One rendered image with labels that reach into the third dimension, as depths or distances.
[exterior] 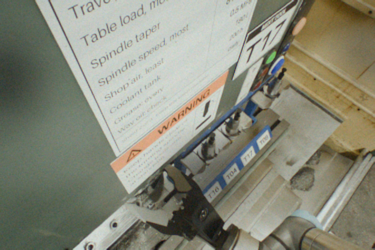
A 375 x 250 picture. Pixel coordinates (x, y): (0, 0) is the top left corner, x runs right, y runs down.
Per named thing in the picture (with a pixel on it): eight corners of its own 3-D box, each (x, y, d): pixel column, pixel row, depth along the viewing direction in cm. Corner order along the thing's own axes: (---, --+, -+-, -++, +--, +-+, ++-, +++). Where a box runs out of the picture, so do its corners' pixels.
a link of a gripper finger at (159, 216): (124, 221, 51) (168, 229, 51) (119, 217, 46) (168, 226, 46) (128, 206, 53) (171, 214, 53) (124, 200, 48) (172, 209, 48)
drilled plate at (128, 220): (155, 205, 94) (154, 202, 90) (89, 268, 83) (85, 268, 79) (116, 163, 101) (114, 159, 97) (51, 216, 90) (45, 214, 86)
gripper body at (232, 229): (165, 226, 53) (214, 261, 51) (165, 221, 46) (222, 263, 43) (185, 196, 57) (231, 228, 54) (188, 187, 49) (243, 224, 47)
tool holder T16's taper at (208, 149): (206, 140, 76) (209, 130, 71) (218, 149, 75) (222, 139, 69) (197, 150, 75) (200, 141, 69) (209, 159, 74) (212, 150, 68)
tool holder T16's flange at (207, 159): (205, 140, 79) (206, 136, 77) (221, 152, 78) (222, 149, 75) (192, 154, 77) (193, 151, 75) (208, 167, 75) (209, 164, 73)
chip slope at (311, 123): (317, 142, 147) (344, 120, 124) (242, 233, 121) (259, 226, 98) (206, 57, 174) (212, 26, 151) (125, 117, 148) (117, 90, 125)
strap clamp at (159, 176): (164, 180, 103) (163, 168, 90) (139, 203, 98) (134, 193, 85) (158, 174, 104) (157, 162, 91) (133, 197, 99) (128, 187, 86)
